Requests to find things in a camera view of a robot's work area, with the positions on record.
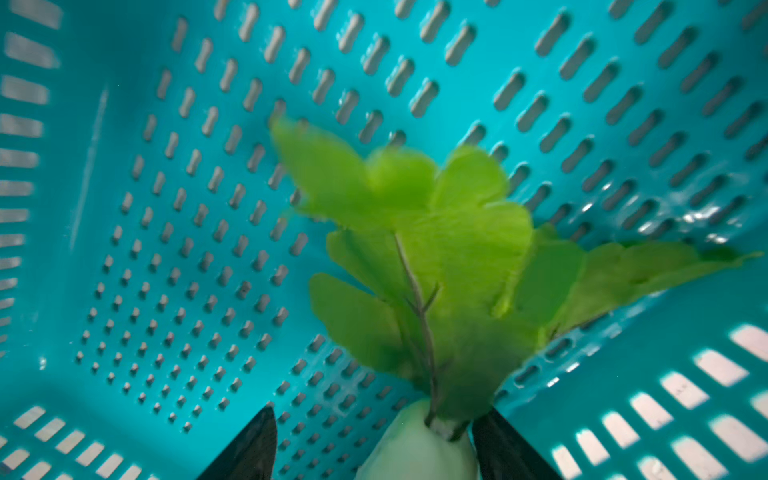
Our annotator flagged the teal plastic basket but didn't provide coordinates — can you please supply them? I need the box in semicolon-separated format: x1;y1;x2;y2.
1;1;767;479

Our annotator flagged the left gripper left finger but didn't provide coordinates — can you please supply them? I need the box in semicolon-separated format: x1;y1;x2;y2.
198;406;278;480

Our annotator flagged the white green toy radish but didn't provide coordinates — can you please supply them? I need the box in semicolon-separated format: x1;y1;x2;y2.
270;119;750;479

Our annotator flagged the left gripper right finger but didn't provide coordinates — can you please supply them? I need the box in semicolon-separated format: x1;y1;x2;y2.
472;409;561;480

